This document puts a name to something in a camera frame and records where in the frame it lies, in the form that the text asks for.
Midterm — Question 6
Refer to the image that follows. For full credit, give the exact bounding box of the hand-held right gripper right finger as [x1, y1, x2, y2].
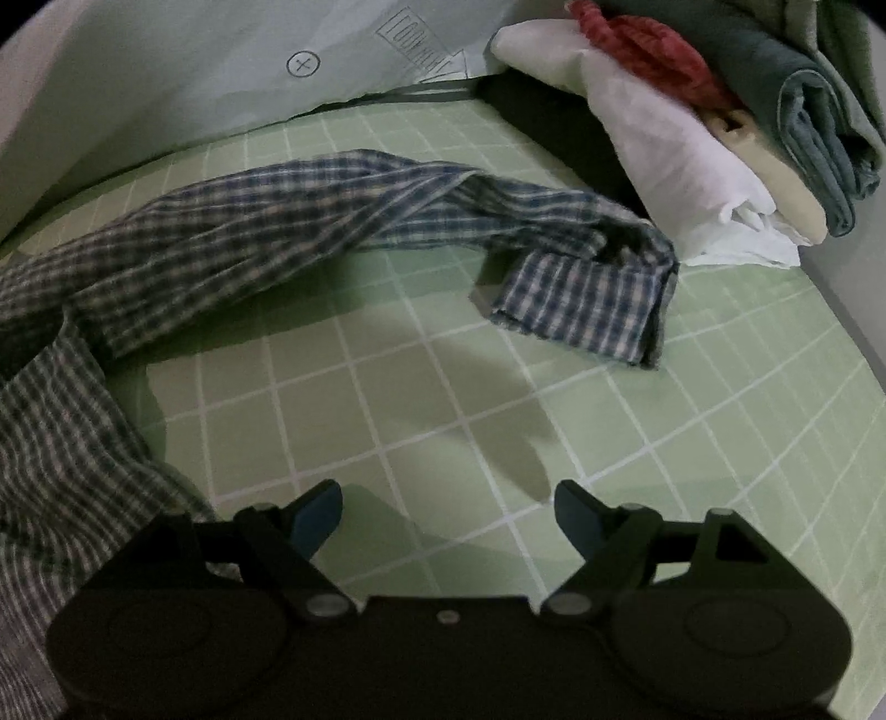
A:
[540, 479, 783, 620]

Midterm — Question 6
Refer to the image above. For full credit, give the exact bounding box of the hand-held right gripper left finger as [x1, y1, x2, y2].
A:
[131, 479, 361, 623]

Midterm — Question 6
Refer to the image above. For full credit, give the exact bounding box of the blue plaid shirt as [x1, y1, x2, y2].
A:
[0, 150, 681, 714]

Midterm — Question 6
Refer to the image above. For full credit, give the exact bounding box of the green grid mat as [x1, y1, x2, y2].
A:
[0, 89, 886, 720]

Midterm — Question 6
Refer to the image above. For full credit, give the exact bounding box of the white folded garment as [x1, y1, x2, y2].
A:
[490, 19, 802, 268]

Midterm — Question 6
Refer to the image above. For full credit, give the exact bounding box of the black folded garment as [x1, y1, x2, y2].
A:
[481, 71, 655, 217]

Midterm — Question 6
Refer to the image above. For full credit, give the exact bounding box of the cream folded garment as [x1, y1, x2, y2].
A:
[704, 107, 828, 245]

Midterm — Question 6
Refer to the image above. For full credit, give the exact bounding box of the white printed cardboard box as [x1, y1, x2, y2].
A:
[0, 0, 575, 243]

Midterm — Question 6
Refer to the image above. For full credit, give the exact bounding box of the teal folded garment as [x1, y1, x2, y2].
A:
[602, 0, 886, 238]

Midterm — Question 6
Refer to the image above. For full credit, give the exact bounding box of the red garment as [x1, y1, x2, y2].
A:
[566, 0, 747, 112]

